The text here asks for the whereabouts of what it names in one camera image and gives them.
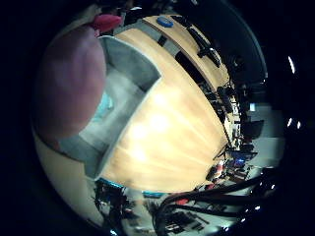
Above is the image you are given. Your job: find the grey fabric container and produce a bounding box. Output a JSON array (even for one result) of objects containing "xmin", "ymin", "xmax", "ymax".
[{"xmin": 58, "ymin": 34, "xmax": 162, "ymax": 180}]

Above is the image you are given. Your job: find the teal toy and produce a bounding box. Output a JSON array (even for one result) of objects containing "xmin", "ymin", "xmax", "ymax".
[{"xmin": 94, "ymin": 92, "xmax": 114, "ymax": 122}]

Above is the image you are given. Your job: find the lit computer screen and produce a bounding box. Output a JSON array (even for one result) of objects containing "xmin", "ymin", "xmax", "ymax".
[{"xmin": 233, "ymin": 156, "xmax": 248, "ymax": 167}]

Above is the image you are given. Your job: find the blue oval object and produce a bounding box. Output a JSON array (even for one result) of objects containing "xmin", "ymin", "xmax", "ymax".
[{"xmin": 156, "ymin": 16, "xmax": 174, "ymax": 29}]

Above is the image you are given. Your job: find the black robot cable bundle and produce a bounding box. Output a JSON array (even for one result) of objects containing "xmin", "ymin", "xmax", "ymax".
[{"xmin": 153, "ymin": 175, "xmax": 281, "ymax": 232}]

